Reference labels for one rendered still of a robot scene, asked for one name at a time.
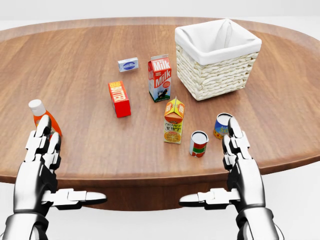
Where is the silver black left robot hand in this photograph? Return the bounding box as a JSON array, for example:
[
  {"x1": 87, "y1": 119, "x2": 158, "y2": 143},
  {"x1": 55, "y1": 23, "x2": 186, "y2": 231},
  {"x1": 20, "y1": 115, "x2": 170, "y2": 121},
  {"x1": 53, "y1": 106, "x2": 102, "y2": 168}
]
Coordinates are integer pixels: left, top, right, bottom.
[{"x1": 12, "y1": 114, "x2": 108, "y2": 214}]

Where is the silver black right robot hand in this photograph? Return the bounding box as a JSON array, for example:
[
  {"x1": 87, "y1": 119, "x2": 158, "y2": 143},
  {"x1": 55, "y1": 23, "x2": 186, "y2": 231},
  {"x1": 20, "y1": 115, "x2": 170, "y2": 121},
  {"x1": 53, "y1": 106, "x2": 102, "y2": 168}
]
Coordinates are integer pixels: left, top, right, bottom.
[{"x1": 178, "y1": 116, "x2": 266, "y2": 214}]

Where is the orange juice carton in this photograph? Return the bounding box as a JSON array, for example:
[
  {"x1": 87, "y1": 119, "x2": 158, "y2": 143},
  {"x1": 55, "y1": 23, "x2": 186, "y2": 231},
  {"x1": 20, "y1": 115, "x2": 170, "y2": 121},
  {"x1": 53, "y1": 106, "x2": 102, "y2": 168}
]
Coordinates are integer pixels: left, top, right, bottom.
[{"x1": 163, "y1": 96, "x2": 186, "y2": 145}]

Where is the white lined wicker basket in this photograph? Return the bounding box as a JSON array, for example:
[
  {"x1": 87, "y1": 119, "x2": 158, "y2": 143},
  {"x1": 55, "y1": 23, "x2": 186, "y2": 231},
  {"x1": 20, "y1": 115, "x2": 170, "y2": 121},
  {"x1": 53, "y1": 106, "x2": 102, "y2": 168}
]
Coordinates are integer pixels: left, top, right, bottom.
[{"x1": 174, "y1": 18, "x2": 263, "y2": 102}]

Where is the orange bottle with white cap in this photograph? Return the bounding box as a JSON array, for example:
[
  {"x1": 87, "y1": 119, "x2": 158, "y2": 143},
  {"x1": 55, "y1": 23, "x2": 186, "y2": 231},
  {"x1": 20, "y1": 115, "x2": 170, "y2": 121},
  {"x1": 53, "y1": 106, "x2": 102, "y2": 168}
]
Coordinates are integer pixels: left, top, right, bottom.
[{"x1": 28, "y1": 99, "x2": 63, "y2": 138}]

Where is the blue yellow label tin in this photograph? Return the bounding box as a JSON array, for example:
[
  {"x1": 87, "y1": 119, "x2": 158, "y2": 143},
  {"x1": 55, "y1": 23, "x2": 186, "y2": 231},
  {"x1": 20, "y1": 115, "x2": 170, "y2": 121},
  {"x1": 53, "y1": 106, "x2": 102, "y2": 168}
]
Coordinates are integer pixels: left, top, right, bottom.
[{"x1": 213, "y1": 112, "x2": 235, "y2": 140}]

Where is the red green label tin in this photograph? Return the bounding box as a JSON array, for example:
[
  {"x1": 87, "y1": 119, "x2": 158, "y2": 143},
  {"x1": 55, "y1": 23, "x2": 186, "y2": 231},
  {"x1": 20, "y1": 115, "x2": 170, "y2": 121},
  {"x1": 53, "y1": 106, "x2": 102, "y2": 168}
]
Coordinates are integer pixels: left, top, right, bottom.
[{"x1": 188, "y1": 130, "x2": 210, "y2": 159}]

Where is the red butter box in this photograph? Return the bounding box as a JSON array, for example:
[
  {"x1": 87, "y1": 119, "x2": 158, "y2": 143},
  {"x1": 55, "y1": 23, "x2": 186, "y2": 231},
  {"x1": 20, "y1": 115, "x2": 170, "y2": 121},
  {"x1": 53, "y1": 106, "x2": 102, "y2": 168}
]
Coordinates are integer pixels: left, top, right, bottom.
[{"x1": 107, "y1": 80, "x2": 132, "y2": 119}]

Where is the red white milk carton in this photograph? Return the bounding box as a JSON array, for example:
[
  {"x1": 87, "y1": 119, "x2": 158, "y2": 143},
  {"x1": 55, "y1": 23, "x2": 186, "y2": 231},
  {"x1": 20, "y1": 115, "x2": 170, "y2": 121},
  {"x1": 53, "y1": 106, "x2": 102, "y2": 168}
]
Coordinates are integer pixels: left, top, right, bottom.
[{"x1": 147, "y1": 53, "x2": 173, "y2": 103}]

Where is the small silver blue box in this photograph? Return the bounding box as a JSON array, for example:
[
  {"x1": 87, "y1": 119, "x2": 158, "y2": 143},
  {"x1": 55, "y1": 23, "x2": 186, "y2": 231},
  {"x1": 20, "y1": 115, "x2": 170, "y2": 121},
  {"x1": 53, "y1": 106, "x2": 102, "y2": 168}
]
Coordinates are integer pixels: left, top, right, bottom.
[{"x1": 117, "y1": 57, "x2": 140, "y2": 73}]

